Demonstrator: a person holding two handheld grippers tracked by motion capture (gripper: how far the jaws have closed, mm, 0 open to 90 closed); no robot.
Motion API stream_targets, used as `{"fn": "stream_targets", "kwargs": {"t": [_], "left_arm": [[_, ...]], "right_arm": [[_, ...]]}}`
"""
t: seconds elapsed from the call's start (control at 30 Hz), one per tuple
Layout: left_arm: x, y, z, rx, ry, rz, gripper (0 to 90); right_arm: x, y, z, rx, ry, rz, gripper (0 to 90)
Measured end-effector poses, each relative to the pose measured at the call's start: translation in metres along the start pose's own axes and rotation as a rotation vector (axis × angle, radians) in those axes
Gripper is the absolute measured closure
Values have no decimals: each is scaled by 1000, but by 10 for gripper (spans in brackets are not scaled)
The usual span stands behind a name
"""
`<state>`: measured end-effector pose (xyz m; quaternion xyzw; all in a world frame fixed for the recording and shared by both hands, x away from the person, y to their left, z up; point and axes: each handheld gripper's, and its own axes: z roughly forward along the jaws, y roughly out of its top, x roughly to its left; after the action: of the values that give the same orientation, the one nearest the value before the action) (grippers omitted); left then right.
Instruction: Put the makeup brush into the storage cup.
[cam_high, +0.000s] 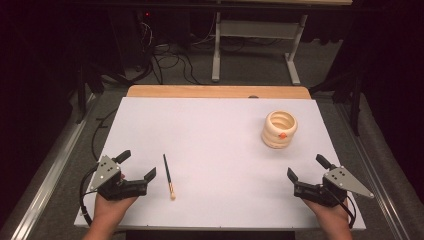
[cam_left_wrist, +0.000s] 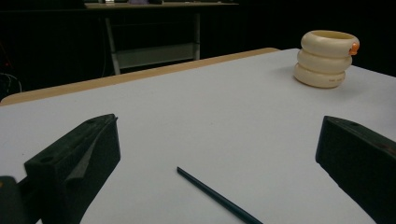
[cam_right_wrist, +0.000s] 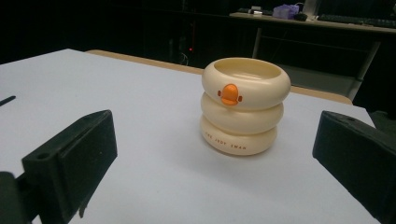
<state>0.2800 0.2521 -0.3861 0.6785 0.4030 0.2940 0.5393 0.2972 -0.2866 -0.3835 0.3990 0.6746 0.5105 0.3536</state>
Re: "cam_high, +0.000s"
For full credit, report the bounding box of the person's left hand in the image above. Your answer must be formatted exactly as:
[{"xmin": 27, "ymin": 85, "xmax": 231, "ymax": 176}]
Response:
[{"xmin": 93, "ymin": 193, "xmax": 138, "ymax": 229}]

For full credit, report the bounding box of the white metal desk frame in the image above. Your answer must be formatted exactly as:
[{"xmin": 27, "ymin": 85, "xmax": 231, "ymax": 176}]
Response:
[{"xmin": 211, "ymin": 11, "xmax": 308, "ymax": 86}]

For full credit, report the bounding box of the black floor cable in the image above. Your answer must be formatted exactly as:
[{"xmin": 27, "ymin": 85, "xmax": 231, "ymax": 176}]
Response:
[{"xmin": 91, "ymin": 107, "xmax": 119, "ymax": 162}]

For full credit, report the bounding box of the dark computer tower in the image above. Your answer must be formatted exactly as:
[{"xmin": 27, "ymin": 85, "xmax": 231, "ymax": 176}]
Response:
[{"xmin": 108, "ymin": 9, "xmax": 156, "ymax": 78}]

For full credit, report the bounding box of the person's right hand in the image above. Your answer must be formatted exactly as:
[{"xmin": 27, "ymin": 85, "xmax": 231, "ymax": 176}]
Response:
[{"xmin": 304, "ymin": 199, "xmax": 350, "ymax": 229}]

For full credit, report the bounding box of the wooden table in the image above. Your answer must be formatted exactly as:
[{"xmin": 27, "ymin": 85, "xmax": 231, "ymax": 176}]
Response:
[{"xmin": 126, "ymin": 84, "xmax": 312, "ymax": 100}]

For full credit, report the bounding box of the aluminium floor rail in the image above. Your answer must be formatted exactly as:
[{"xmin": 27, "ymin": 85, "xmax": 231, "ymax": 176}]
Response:
[
  {"xmin": 334, "ymin": 102, "xmax": 413, "ymax": 240},
  {"xmin": 9, "ymin": 94, "xmax": 99, "ymax": 240}
]

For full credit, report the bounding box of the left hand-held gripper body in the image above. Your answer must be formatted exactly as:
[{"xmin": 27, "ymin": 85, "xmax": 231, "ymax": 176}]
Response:
[{"xmin": 89, "ymin": 155, "xmax": 148, "ymax": 202}]

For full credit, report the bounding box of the black metal stand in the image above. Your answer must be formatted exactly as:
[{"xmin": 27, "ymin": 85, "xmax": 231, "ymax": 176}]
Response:
[
  {"xmin": 309, "ymin": 70, "xmax": 365, "ymax": 137},
  {"xmin": 74, "ymin": 61, "xmax": 126, "ymax": 125}
]

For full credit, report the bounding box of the cream ringed pen holder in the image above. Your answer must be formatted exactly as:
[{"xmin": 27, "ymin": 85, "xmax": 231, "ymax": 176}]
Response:
[{"xmin": 261, "ymin": 109, "xmax": 299, "ymax": 150}]

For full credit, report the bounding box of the white table cover sheet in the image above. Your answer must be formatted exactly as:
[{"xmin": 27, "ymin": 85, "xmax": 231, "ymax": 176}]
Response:
[{"xmin": 73, "ymin": 96, "xmax": 367, "ymax": 232}]

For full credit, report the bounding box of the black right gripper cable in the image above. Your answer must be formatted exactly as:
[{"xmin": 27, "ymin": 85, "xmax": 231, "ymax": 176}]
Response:
[{"xmin": 328, "ymin": 185, "xmax": 357, "ymax": 230}]

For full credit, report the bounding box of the tangle of black floor cables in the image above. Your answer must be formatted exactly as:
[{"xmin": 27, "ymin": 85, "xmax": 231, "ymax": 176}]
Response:
[{"xmin": 133, "ymin": 19, "xmax": 214, "ymax": 86}]

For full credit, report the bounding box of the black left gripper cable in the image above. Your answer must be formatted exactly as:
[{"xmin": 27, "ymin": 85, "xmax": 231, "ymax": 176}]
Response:
[{"xmin": 78, "ymin": 165, "xmax": 102, "ymax": 227}]

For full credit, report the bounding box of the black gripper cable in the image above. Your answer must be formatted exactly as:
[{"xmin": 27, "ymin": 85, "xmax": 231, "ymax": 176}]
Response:
[
  {"xmin": 78, "ymin": 165, "xmax": 102, "ymax": 227},
  {"xmin": 328, "ymin": 185, "xmax": 357, "ymax": 230}
]

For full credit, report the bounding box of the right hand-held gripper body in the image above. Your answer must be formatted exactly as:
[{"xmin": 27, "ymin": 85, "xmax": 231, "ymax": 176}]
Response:
[{"xmin": 293, "ymin": 165, "xmax": 375, "ymax": 208}]

